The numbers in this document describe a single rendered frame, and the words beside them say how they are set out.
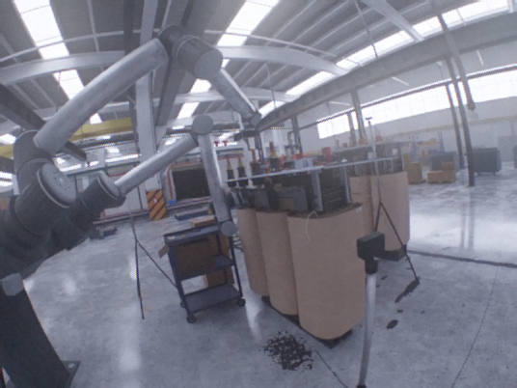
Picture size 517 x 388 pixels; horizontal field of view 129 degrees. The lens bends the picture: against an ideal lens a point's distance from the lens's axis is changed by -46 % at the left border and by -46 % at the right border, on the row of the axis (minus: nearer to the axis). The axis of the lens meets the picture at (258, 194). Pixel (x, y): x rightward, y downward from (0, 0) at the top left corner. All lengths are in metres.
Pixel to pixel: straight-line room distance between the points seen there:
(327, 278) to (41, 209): 1.45
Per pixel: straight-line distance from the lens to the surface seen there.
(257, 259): 2.15
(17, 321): 1.99
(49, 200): 0.92
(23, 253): 1.07
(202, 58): 0.93
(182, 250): 2.23
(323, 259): 1.36
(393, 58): 10.10
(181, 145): 1.77
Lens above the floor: 1.36
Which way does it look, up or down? 5 degrees down
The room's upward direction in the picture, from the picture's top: 9 degrees counter-clockwise
